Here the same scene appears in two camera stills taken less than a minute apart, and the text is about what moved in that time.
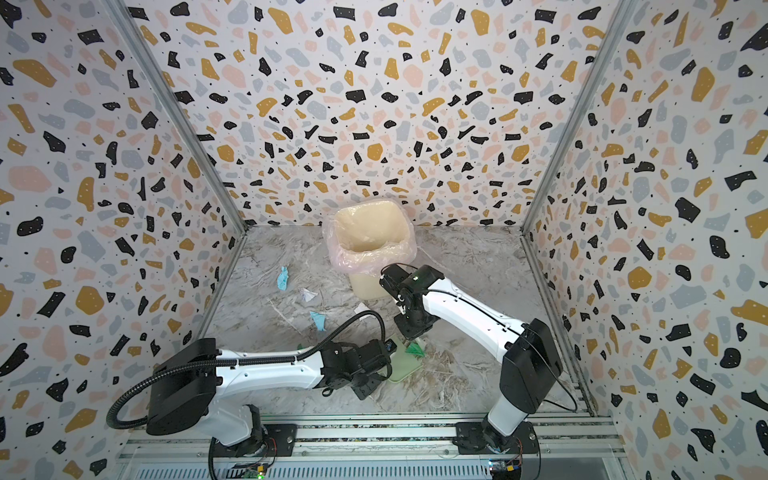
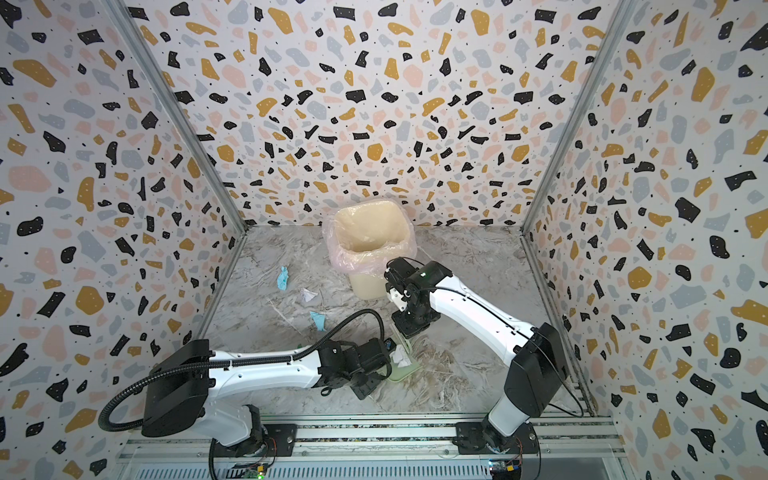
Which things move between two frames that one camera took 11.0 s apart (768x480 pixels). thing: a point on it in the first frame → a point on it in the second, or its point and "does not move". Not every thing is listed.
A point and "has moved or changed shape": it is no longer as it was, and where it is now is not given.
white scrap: x=361 y=308 has moved or changed shape
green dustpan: x=403 y=365 does not move
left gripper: x=377 y=378 does not move
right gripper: x=413 y=324 does not move
